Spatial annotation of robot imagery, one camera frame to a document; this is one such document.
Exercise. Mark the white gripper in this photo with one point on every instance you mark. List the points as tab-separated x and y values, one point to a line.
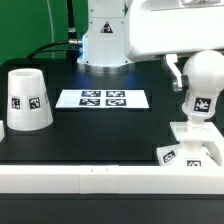
154	28

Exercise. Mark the white lamp bulb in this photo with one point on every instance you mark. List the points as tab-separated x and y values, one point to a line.
205	73

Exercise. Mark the white lamp base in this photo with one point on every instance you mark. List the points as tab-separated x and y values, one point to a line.
190	150

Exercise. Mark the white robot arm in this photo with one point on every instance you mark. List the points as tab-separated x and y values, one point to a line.
121	32

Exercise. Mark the white lamp shade cone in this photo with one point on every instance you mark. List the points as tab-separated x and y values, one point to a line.
28	107

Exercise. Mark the white marker tag sheet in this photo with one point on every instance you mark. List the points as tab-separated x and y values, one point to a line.
80	98

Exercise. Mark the white front fence bar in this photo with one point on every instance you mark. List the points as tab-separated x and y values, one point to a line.
71	179

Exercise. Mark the white left fence block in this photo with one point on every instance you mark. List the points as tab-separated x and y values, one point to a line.
2	132

